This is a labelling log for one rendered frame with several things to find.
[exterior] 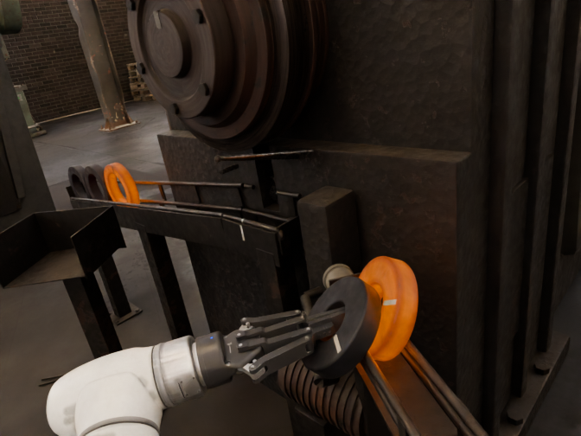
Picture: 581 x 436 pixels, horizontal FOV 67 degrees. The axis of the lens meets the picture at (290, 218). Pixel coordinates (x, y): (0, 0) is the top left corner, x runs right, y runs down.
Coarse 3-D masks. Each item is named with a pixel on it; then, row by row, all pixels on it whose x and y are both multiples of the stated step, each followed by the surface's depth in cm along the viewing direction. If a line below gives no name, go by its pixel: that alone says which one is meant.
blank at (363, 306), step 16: (336, 288) 70; (352, 288) 67; (368, 288) 64; (320, 304) 72; (336, 304) 69; (352, 304) 64; (368, 304) 62; (352, 320) 62; (368, 320) 61; (336, 336) 63; (352, 336) 60; (368, 336) 60; (320, 352) 64; (336, 352) 61; (352, 352) 60; (320, 368) 62; (336, 368) 61; (352, 368) 61
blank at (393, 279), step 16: (384, 256) 68; (368, 272) 71; (384, 272) 66; (400, 272) 63; (384, 288) 65; (400, 288) 61; (416, 288) 62; (384, 304) 63; (400, 304) 60; (416, 304) 61; (384, 320) 62; (400, 320) 60; (384, 336) 61; (400, 336) 60; (384, 352) 62
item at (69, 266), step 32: (32, 224) 131; (64, 224) 132; (96, 224) 120; (0, 256) 119; (32, 256) 130; (64, 256) 131; (96, 256) 118; (96, 288) 130; (96, 320) 129; (96, 352) 134
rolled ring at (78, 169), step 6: (72, 168) 179; (78, 168) 177; (84, 168) 178; (72, 174) 182; (78, 174) 177; (72, 180) 185; (78, 180) 187; (84, 180) 175; (72, 186) 188; (78, 186) 188; (84, 186) 177; (78, 192) 187; (84, 192) 189; (90, 198) 178
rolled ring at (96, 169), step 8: (88, 168) 166; (96, 168) 164; (88, 176) 170; (96, 176) 164; (104, 176) 163; (88, 184) 173; (96, 184) 175; (104, 184) 162; (96, 192) 175; (104, 192) 165
